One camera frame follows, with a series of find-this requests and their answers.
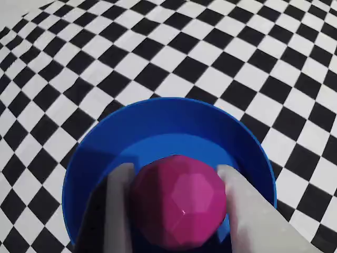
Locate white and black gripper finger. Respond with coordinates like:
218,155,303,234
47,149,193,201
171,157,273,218
74,162,138,253

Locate checkered print white sheet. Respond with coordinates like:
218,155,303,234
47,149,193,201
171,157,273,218
0,0,337,253

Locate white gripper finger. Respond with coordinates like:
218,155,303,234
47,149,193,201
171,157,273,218
216,163,321,253

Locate blue round box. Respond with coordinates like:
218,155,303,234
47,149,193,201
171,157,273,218
61,96,278,253

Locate pink faceted ball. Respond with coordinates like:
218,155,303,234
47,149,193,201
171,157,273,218
130,154,228,250

